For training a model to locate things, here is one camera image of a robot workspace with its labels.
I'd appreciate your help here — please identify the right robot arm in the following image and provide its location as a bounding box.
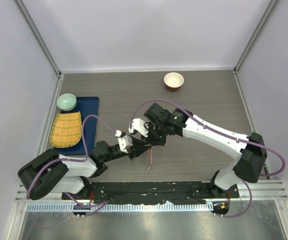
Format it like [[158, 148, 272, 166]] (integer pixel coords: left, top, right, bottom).
[[144, 103, 268, 198]]

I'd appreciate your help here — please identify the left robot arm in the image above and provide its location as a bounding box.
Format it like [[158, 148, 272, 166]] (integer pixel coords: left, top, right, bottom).
[[17, 135, 151, 201]]

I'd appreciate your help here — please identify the red white bowl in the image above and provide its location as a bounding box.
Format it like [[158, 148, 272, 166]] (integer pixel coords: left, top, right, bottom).
[[164, 72, 185, 91]]

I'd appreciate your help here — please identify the blue tray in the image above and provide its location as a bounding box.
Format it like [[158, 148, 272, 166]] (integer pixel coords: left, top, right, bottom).
[[54, 96, 99, 156]]

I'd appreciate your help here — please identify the yellow woven plate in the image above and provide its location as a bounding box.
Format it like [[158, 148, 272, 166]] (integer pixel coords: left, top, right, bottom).
[[49, 111, 82, 149]]

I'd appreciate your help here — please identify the pale green bowl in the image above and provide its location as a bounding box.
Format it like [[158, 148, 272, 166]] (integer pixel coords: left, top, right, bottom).
[[56, 93, 77, 112]]

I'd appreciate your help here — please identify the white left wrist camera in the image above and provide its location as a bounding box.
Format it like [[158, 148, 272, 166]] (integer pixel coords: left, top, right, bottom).
[[115, 130, 133, 154]]

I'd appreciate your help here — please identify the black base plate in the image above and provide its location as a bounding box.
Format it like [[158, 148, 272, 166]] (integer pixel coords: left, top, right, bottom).
[[71, 181, 240, 205]]

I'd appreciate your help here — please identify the white slotted cable duct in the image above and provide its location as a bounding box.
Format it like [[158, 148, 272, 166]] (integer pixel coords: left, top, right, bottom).
[[26, 201, 213, 213]]

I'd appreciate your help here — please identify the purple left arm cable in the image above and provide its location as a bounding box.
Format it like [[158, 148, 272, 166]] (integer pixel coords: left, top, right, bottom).
[[26, 114, 121, 217]]

